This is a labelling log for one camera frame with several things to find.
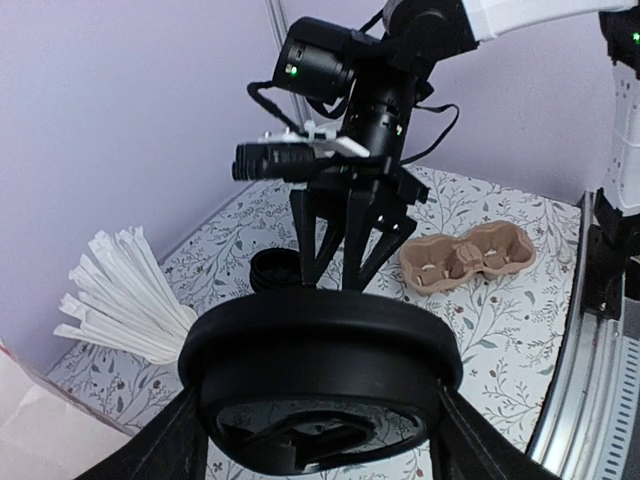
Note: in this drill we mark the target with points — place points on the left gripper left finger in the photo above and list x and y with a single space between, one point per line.
173 445

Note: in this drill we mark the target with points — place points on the black plastic cup lid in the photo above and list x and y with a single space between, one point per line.
297 382

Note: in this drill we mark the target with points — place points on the bundle of white wrapped straws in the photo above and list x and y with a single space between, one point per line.
124 301

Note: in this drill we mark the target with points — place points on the brown cardboard cup carrier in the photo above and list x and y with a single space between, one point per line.
438 263

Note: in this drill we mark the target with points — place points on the aluminium front rail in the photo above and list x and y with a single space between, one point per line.
587 427

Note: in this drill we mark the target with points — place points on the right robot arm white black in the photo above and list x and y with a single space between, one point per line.
536 108

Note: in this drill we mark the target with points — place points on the stack of black cup lids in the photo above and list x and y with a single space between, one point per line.
274 269

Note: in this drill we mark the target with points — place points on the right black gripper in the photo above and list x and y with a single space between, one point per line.
368 176

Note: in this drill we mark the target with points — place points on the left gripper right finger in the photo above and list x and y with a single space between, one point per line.
466 446

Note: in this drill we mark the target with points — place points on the white paper bag orange handles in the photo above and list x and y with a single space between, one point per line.
46 433

